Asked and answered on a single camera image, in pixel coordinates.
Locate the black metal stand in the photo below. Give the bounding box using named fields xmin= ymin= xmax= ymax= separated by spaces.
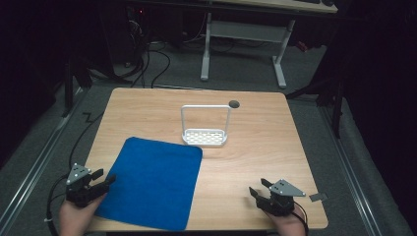
xmin=285 ymin=45 xmax=345 ymax=140
xmin=61 ymin=55 xmax=93 ymax=118

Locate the grey tape piece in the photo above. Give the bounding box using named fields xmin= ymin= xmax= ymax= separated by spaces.
xmin=309 ymin=192 xmax=328 ymax=203

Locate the metal floor rail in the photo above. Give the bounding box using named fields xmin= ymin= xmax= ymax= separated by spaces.
xmin=0 ymin=88 xmax=87 ymax=230
xmin=323 ymin=106 xmax=384 ymax=236

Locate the white frame desk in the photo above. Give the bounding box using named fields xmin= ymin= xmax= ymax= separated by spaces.
xmin=200 ymin=0 xmax=338 ymax=89

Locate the bundle of black cables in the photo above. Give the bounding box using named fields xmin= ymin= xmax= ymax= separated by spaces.
xmin=88 ymin=6 xmax=172 ymax=89

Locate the blue cloth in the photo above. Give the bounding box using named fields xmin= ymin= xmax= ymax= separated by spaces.
xmin=94 ymin=136 xmax=204 ymax=232

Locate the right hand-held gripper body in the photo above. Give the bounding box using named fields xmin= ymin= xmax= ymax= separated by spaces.
xmin=256 ymin=178 xmax=307 ymax=217

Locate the person's left hand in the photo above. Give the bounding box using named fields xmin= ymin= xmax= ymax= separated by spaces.
xmin=59 ymin=192 xmax=108 ymax=236

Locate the white towel rack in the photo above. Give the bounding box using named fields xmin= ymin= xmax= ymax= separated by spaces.
xmin=180 ymin=104 xmax=232 ymax=148

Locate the black cable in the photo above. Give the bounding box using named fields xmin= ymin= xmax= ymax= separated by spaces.
xmin=290 ymin=201 xmax=310 ymax=236
xmin=45 ymin=111 xmax=105 ymax=236

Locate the person's right hand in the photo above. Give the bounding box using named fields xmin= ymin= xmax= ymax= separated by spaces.
xmin=264 ymin=209 xmax=309 ymax=236

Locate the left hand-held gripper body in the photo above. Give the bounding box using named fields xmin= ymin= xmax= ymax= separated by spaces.
xmin=65 ymin=162 xmax=103 ymax=208

